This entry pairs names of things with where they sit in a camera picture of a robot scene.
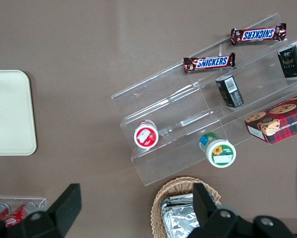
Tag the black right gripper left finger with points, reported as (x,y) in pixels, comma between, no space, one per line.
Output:
(64,205)

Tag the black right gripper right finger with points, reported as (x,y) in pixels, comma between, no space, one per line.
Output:
(204,203)

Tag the foil wrapped sandwich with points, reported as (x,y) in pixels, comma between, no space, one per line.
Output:
(180,219)
(179,199)

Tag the woven wicker basket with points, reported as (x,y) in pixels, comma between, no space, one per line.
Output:
(174,189)

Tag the cream plastic tray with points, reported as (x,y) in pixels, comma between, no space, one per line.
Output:
(9,112)

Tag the clear acrylic can holder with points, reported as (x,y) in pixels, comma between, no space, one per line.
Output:
(40,200)

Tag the green sunflower lid yogurt cup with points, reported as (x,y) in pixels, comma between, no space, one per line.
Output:
(219,151)

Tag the red lid yogurt cup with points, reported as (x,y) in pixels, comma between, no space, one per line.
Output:
(146,135)

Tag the clear acrylic stepped display stand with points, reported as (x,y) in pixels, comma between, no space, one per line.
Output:
(178,104)

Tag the red tartan cookie box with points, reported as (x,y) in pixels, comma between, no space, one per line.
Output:
(277,119)

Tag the black carton with barcode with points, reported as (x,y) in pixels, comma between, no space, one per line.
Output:
(229,91)

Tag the Snickers chocolate bar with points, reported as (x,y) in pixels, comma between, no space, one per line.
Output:
(258,34)
(210,62)

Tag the black carton with gold print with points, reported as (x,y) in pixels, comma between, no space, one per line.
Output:
(292,60)

